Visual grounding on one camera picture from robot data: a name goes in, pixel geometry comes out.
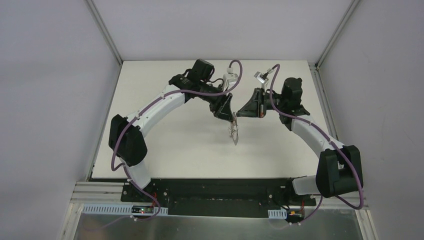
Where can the left controller board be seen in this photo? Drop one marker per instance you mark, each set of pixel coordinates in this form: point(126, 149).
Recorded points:
point(142, 210)

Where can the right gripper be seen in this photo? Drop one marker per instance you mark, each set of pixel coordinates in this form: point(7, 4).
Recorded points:
point(260, 103)

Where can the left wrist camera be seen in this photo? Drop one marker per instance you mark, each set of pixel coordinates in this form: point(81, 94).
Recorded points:
point(229, 79)

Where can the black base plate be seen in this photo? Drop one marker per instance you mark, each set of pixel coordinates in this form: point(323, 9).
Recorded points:
point(219, 197)

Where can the controller board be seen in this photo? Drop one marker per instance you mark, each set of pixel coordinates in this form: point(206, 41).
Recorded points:
point(295, 216)
point(142, 210)

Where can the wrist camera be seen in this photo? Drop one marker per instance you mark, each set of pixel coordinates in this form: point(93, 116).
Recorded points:
point(229, 79)
point(263, 78)

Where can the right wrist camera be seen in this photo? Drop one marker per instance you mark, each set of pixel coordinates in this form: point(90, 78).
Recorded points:
point(263, 78)

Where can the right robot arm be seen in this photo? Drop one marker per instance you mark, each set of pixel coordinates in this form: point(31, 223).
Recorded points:
point(339, 169)

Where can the right controller board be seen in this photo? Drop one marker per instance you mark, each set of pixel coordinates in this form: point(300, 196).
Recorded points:
point(295, 216)

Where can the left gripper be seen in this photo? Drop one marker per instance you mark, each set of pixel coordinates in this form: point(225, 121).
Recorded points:
point(216, 103)

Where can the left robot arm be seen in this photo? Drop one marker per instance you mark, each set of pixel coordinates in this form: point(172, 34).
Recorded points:
point(127, 133)

